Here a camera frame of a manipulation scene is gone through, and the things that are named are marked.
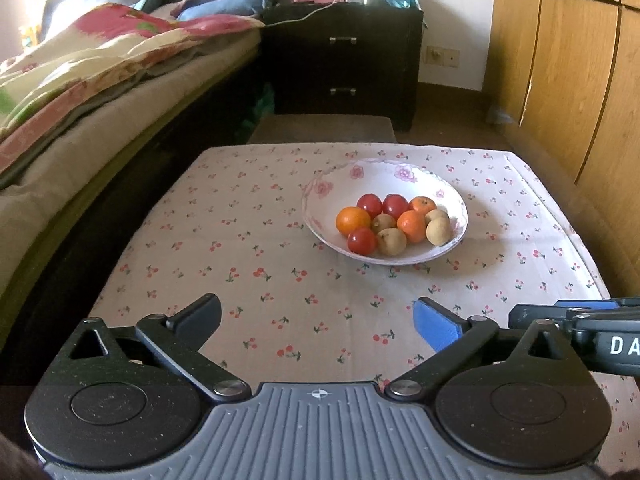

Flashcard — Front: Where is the wall socket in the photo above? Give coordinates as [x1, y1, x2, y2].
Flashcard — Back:
[425, 45, 461, 68]

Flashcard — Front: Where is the green bag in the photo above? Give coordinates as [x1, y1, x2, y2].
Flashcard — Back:
[240, 82, 276, 133]

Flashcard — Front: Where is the dark wooden nightstand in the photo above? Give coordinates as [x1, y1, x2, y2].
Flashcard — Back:
[262, 4, 425, 133]

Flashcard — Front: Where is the small red tomato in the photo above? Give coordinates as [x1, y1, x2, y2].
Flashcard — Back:
[356, 193, 383, 219]

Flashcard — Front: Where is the white floral plate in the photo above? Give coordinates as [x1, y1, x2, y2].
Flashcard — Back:
[301, 158, 469, 267]

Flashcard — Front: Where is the red tomato with stem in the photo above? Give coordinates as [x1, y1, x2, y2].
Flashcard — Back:
[382, 194, 410, 220]

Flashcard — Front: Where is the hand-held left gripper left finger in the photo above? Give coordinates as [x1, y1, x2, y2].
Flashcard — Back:
[67, 293, 252, 403]

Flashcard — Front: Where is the cherry print tablecloth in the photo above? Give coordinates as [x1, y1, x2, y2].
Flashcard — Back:
[92, 142, 636, 466]

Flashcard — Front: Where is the blue pillow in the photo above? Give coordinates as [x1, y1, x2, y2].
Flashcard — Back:
[177, 0, 266, 22]

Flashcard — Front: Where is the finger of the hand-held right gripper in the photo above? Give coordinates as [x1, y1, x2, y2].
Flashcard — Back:
[554, 297, 640, 314]
[508, 303, 576, 332]

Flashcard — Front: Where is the wooden wardrobe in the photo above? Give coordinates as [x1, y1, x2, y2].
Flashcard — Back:
[482, 0, 640, 306]

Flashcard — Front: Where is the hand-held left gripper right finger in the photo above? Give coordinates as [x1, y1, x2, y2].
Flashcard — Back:
[384, 297, 573, 402]

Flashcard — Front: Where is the floral blanket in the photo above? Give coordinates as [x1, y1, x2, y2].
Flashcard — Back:
[0, 2, 266, 171]

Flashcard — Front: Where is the large orange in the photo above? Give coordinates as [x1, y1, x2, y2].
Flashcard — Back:
[335, 206, 372, 237]

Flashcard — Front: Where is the white cable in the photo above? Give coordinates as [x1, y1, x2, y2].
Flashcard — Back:
[270, 0, 351, 27]

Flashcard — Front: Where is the bed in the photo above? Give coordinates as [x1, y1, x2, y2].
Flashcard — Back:
[0, 0, 277, 386]

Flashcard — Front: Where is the large red tomato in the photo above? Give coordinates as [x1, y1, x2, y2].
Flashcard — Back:
[347, 227, 379, 256]

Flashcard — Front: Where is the brown upholstered bench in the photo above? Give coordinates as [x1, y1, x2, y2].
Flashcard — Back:
[247, 113, 398, 146]

